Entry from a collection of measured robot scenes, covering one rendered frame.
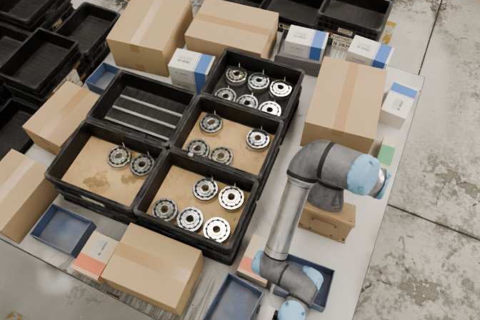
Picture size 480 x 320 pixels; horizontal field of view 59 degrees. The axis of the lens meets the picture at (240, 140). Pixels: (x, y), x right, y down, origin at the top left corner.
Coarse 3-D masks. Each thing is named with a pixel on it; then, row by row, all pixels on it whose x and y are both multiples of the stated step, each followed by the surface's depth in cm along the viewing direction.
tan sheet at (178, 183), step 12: (180, 168) 180; (168, 180) 177; (180, 180) 177; (192, 180) 177; (168, 192) 174; (180, 192) 174; (192, 192) 174; (180, 204) 171; (192, 204) 171; (204, 204) 171; (216, 204) 171; (204, 216) 168; (216, 216) 168; (228, 216) 168; (228, 240) 163
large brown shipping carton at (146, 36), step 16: (144, 0) 226; (160, 0) 226; (176, 0) 226; (128, 16) 220; (144, 16) 219; (160, 16) 219; (176, 16) 219; (192, 16) 237; (112, 32) 214; (128, 32) 214; (144, 32) 213; (160, 32) 213; (176, 32) 220; (112, 48) 217; (128, 48) 213; (144, 48) 209; (160, 48) 208; (176, 48) 225; (128, 64) 224; (144, 64) 220; (160, 64) 216
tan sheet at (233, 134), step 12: (228, 120) 193; (192, 132) 190; (228, 132) 189; (240, 132) 189; (216, 144) 186; (228, 144) 186; (240, 144) 186; (240, 156) 183; (252, 156) 183; (264, 156) 183; (240, 168) 180; (252, 168) 180
